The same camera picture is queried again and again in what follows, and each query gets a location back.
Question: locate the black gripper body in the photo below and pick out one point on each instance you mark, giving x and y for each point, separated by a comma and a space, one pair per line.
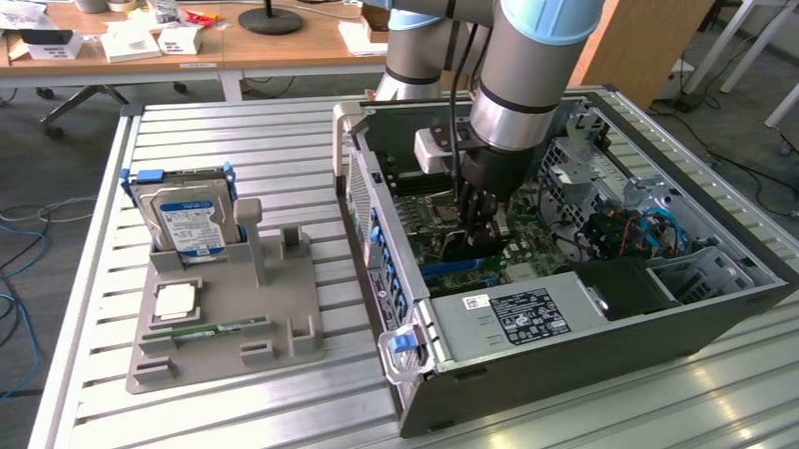
496, 173

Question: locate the blue expansion slot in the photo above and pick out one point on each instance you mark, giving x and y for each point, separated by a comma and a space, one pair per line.
449, 270

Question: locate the grey cup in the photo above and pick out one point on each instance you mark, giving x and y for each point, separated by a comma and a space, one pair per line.
90, 5

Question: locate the tape roll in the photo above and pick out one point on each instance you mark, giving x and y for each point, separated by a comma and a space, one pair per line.
120, 4

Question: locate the white box black lid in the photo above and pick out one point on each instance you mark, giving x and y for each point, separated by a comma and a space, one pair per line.
52, 47

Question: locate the black open PC case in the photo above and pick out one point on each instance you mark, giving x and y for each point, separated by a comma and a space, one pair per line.
561, 374

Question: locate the blue case latch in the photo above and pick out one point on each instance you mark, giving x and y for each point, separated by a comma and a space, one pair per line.
400, 340

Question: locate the white paper stack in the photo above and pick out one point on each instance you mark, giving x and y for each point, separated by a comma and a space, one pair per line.
361, 42

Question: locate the black graphics card green board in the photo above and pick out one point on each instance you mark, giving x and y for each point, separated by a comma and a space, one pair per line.
468, 250

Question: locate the white labelled box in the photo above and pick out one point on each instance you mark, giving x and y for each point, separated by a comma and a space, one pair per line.
180, 41

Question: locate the CPU socket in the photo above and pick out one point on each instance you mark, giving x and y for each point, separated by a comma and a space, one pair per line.
444, 212

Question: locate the grey parts rack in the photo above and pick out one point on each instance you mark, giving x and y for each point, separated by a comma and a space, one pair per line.
230, 290

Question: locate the green RAM stick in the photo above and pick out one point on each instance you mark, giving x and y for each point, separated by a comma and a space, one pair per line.
205, 329

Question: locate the wooden desk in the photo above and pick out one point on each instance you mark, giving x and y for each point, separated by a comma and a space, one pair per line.
280, 51

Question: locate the perforated metal disk bay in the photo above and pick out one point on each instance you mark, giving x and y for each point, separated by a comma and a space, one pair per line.
580, 159

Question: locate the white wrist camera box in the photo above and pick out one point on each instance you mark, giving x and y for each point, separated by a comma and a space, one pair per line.
430, 149

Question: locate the red packet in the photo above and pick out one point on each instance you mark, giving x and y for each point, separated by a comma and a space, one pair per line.
200, 18

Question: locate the black floor adaptor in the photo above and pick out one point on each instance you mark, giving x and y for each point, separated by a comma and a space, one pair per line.
685, 102

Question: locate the silver CPU chip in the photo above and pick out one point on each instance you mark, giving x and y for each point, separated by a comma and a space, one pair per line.
176, 301

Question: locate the white device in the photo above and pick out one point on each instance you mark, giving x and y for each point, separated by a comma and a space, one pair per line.
683, 75

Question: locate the black wheeled desk leg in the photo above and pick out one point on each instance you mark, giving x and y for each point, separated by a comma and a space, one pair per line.
81, 104

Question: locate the white box round hole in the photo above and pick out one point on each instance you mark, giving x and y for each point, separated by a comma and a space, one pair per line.
130, 44

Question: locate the brown cardboard box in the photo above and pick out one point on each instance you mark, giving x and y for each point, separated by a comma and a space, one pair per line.
374, 18

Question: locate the hard disk blue caddy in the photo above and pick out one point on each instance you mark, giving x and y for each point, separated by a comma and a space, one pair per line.
186, 224

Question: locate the grey metal disk bay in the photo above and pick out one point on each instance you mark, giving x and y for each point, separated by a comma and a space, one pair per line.
705, 276

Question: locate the green motherboard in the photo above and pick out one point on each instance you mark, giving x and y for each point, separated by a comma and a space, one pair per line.
524, 243

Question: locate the black lamp base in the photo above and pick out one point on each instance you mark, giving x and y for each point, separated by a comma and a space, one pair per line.
270, 23

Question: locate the white table leg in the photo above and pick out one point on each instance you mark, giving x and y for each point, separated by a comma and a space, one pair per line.
756, 47
783, 105
717, 44

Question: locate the grey power supply unit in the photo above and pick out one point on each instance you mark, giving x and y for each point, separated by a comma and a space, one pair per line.
461, 327

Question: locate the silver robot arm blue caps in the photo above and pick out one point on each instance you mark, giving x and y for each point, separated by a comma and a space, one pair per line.
517, 79

